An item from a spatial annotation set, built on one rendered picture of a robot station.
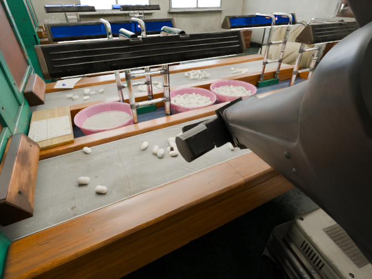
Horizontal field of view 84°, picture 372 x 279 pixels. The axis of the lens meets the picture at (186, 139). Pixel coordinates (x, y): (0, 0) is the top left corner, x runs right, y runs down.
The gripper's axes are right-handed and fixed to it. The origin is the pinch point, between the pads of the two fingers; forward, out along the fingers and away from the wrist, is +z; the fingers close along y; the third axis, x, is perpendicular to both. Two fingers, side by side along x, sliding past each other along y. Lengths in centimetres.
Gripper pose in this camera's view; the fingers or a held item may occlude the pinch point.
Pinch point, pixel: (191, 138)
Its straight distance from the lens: 59.3
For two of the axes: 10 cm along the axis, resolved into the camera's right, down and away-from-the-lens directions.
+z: -3.4, 1.2, 9.3
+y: -8.9, 2.7, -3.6
